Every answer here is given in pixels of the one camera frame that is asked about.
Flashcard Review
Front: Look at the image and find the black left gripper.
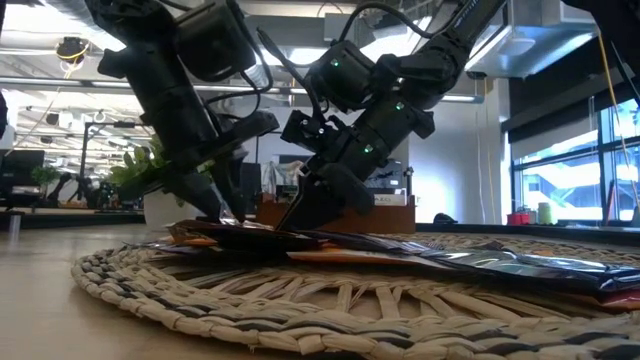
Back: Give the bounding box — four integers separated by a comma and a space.
149, 124, 249, 224

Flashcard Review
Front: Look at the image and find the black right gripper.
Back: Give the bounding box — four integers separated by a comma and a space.
277, 130, 401, 232

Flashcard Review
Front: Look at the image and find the wooden tea organizer box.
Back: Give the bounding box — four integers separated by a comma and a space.
255, 192, 417, 235

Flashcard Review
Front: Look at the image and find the dark upright panel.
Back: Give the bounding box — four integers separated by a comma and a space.
242, 162, 263, 216

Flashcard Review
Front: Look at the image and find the light draped cloth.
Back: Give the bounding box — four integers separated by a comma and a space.
262, 159, 306, 201

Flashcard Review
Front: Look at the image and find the green plant in white pot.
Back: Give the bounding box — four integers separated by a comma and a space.
107, 134, 236, 231

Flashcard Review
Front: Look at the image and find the black monitor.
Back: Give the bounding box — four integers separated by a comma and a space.
369, 157, 407, 194
0, 148, 46, 209

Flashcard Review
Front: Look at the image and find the round woven straw placemat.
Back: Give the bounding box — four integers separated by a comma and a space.
69, 229, 640, 360

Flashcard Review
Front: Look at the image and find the long fluorescent light bar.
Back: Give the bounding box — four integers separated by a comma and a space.
0, 75, 485, 105

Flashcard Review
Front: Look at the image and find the distant small green plant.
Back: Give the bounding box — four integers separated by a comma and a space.
27, 164, 69, 207

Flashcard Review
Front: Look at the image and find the round black ceiling device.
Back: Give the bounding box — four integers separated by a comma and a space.
55, 36, 91, 65

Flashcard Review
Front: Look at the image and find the grey roller blind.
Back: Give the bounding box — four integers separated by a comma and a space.
509, 117, 601, 161

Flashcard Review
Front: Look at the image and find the large office window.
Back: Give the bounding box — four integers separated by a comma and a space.
509, 97, 640, 224

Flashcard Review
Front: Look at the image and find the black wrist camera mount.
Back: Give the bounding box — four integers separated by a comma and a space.
214, 109, 281, 154
279, 108, 352, 164

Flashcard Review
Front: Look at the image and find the distant black station frame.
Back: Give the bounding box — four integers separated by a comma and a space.
79, 121, 161, 211

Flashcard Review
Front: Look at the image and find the silver ventilation duct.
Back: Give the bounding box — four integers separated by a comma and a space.
464, 0, 600, 80

